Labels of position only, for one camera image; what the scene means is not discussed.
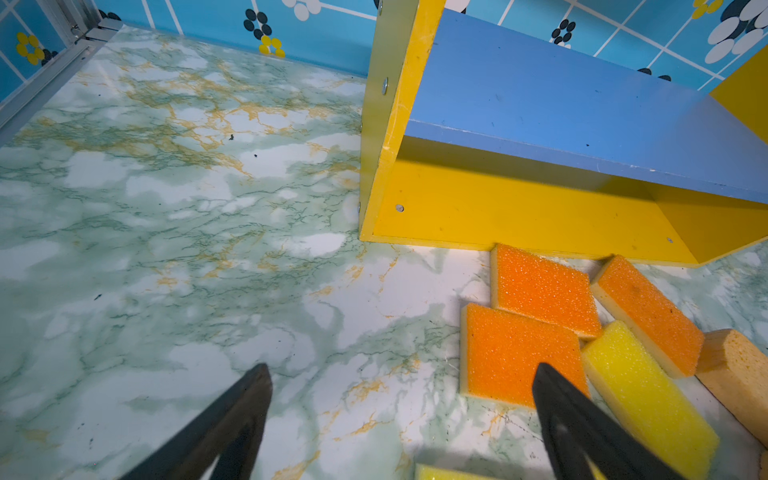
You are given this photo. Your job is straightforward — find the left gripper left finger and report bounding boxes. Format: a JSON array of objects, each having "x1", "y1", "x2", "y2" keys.
[{"x1": 123, "y1": 363, "x2": 273, "y2": 479}]

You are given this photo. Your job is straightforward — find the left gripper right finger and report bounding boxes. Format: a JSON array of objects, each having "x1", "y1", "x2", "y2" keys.
[{"x1": 532, "y1": 363, "x2": 681, "y2": 479}]

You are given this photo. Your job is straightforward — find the yellow sponge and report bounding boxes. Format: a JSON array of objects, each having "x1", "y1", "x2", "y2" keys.
[
  {"x1": 582, "y1": 321, "x2": 720, "y2": 479},
  {"x1": 414, "y1": 464, "x2": 495, "y2": 480}
]

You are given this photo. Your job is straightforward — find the orange sponge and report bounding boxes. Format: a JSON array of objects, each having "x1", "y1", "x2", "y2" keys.
[
  {"x1": 490, "y1": 244, "x2": 602, "y2": 340},
  {"x1": 459, "y1": 303, "x2": 589, "y2": 408},
  {"x1": 590, "y1": 255, "x2": 705, "y2": 379}
]

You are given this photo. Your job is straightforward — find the yellow shelf with coloured boards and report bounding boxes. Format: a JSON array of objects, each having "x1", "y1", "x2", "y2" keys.
[{"x1": 359, "y1": 1, "x2": 767, "y2": 266}]

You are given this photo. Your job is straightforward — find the tan sponge right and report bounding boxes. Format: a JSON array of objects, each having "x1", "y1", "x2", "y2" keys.
[{"x1": 696, "y1": 329, "x2": 767, "y2": 447}]

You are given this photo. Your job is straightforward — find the left aluminium corner post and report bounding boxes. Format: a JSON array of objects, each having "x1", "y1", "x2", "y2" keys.
[{"x1": 1, "y1": 0, "x2": 123, "y2": 144}]

